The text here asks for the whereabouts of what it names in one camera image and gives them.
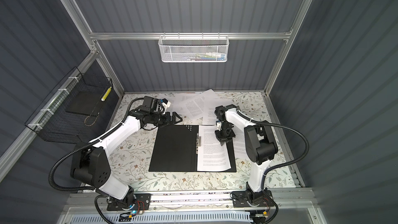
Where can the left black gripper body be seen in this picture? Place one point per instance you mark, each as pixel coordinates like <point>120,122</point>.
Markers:
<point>156,117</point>

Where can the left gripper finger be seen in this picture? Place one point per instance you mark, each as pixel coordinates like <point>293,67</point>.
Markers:
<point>174,117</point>
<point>165,122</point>

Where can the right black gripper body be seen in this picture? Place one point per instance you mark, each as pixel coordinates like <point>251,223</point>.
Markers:
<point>226,131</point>

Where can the printed sheet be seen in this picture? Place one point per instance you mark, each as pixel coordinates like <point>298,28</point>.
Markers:
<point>212,156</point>
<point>193,107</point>

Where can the grey folder with black inside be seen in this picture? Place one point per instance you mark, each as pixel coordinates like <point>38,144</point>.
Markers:
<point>176,150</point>

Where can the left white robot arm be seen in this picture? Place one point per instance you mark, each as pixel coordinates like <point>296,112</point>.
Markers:
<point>90,164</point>

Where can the printed sheet near left arm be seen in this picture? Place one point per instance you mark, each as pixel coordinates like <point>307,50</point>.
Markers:
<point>210,101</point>

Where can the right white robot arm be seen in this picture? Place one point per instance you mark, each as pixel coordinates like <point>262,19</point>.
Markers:
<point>260,147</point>

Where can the floral table mat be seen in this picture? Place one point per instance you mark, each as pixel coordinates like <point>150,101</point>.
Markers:
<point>131,160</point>

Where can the yellow marker in black basket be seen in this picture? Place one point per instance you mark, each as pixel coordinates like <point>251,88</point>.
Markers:
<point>106,94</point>

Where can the black pad in basket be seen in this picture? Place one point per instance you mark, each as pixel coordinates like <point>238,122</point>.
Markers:
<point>86,103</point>

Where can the pens in white basket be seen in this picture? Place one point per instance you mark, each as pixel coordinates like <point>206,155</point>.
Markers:
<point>209,56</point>

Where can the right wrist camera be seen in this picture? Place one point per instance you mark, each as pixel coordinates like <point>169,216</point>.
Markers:
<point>219,125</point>

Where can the white wire basket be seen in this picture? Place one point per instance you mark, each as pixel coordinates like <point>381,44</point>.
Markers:
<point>172,50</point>

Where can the black wire basket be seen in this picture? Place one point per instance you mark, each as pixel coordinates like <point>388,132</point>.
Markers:
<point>52,123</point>

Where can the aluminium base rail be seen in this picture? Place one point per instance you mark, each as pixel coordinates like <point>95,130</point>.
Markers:
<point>200,200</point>

